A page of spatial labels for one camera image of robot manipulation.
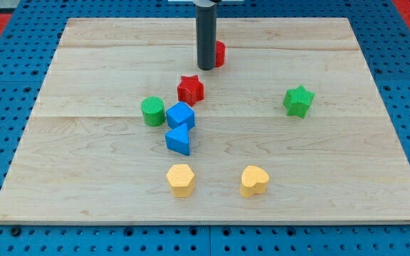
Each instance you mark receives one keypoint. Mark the blue cube block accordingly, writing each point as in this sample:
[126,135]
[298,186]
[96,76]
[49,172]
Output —
[179,114]

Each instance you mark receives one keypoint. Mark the yellow hexagon block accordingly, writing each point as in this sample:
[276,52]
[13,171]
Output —
[181,180]

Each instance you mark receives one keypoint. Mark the red star block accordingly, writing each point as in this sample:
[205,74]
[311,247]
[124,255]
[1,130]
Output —
[190,90]

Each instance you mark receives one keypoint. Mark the red circle block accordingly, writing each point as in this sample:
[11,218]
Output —
[220,54]

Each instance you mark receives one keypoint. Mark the yellow heart block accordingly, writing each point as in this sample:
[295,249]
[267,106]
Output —
[254,180]

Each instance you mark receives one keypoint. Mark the green star block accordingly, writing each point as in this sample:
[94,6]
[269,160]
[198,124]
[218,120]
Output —
[298,101]

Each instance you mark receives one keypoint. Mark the blue triangle block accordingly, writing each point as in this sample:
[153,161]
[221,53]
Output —
[178,139]

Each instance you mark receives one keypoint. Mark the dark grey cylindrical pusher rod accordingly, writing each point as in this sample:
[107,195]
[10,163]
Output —
[206,33]

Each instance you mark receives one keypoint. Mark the light wooden board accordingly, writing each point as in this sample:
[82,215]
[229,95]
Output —
[86,156]

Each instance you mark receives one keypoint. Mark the green cylinder block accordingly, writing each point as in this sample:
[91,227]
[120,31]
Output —
[153,111]

